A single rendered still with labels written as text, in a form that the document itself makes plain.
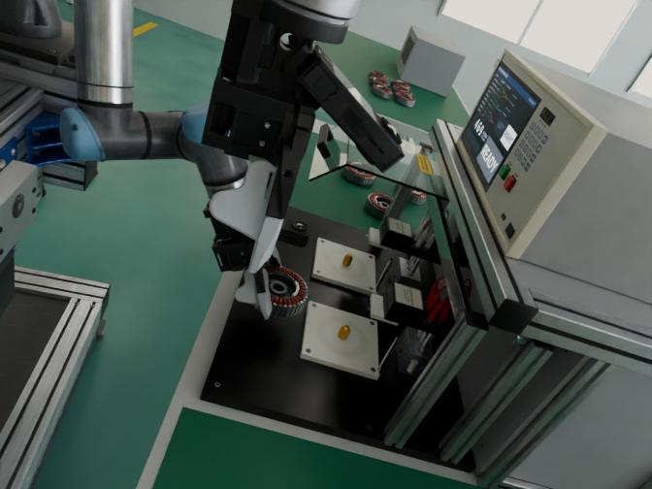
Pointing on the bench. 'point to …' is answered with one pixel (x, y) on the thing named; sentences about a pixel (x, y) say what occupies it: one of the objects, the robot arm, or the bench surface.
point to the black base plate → (264, 369)
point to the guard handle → (324, 141)
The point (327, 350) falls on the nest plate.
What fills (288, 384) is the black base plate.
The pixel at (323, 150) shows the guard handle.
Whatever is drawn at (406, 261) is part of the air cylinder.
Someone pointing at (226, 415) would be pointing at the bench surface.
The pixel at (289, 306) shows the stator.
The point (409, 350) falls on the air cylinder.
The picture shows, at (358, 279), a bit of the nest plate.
